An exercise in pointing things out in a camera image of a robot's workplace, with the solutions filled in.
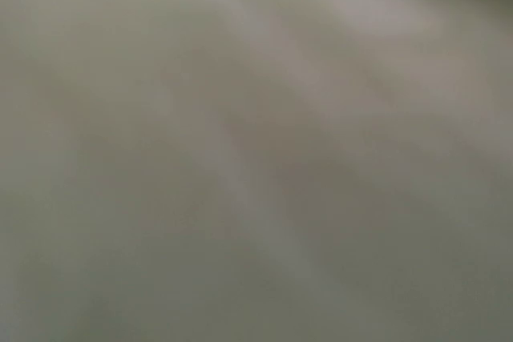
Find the green knotted plastic bag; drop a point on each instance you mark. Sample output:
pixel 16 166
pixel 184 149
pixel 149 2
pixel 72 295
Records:
pixel 256 170

